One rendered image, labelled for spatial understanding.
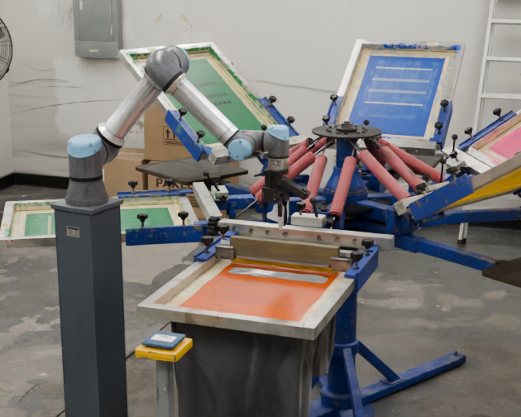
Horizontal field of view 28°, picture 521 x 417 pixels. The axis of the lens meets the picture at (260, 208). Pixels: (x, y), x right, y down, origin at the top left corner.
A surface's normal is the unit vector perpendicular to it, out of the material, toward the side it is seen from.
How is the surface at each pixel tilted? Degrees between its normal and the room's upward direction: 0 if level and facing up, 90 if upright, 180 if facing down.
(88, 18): 90
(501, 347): 0
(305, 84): 90
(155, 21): 90
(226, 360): 93
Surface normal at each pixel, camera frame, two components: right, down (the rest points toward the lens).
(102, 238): 0.86, 0.14
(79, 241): -0.51, 0.22
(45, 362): 0.00, -0.97
